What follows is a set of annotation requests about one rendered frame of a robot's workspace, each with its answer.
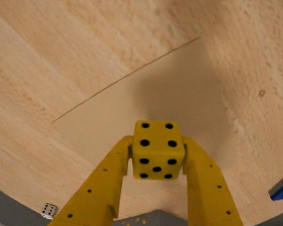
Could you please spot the small blue rounded block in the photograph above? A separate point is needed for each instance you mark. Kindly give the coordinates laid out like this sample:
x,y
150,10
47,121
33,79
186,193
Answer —
x,y
276,192

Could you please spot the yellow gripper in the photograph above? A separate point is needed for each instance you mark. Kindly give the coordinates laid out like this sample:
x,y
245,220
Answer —
x,y
97,200

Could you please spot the yellow die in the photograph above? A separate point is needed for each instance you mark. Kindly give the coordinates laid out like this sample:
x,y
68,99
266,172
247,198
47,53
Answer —
x,y
158,150

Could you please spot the white die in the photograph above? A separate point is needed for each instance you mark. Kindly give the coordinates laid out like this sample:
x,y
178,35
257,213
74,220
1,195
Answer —
x,y
49,211

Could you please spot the tan flat mat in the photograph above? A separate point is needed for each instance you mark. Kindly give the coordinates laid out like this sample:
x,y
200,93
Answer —
x,y
179,86

